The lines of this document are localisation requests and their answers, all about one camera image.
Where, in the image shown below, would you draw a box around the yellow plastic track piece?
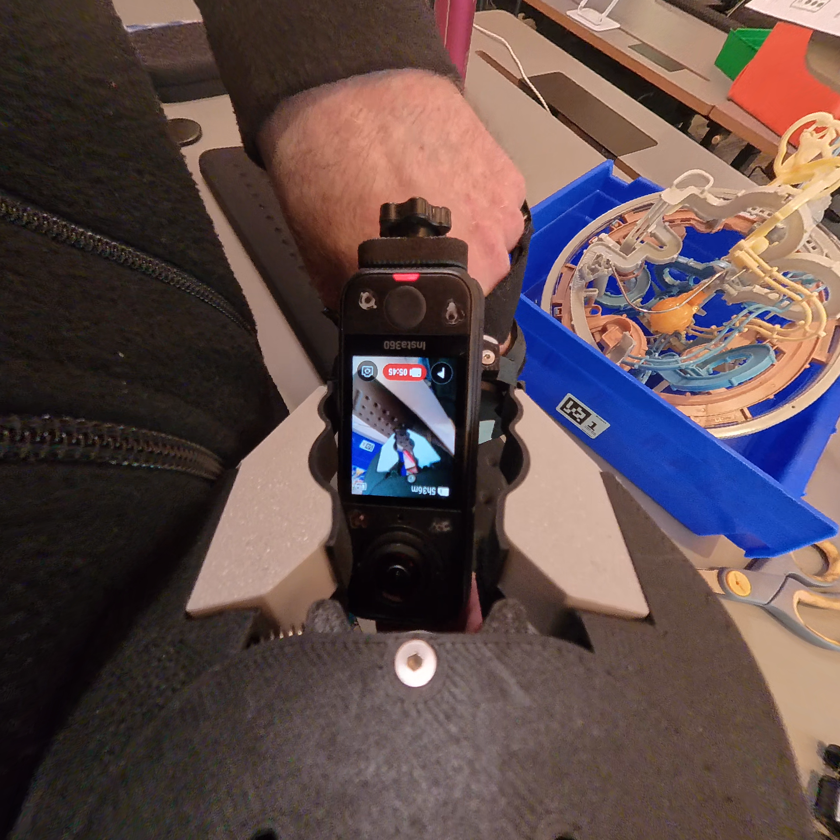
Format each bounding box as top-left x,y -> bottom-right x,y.
731,110 -> 840,329

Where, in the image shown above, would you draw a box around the green bin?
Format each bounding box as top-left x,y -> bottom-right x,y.
714,28 -> 774,81

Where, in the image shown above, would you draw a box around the person's left hand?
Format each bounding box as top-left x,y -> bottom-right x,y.
259,74 -> 529,298

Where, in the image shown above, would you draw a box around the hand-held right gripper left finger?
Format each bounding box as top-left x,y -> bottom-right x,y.
185,386 -> 343,627

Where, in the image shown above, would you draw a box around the person's left forearm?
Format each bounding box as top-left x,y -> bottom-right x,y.
193,0 -> 468,168

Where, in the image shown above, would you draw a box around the white cable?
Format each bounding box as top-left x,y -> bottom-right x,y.
472,25 -> 552,114

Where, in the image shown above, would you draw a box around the white paper sheet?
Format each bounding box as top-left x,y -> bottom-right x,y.
748,0 -> 840,34

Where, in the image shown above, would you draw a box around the plastic marble maze toy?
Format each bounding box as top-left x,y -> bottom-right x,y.
541,167 -> 840,439

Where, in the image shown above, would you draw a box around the black flat mat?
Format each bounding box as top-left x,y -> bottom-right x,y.
521,71 -> 658,160

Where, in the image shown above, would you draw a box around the black perforated wrist pad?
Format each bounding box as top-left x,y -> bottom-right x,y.
199,146 -> 342,395

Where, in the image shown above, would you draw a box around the blue tagged storage bin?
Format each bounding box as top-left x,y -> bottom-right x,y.
514,159 -> 840,560

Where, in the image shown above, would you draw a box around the small white stand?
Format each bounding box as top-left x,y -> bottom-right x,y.
566,0 -> 623,30

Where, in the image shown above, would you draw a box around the orange folder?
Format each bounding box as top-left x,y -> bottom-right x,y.
728,21 -> 840,140

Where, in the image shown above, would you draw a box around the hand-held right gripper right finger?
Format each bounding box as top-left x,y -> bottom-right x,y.
495,389 -> 652,623

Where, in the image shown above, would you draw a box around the grey desk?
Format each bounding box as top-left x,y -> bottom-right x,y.
525,0 -> 798,155

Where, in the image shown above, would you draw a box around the grey yellow-handled scissors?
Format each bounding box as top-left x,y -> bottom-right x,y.
715,539 -> 840,652

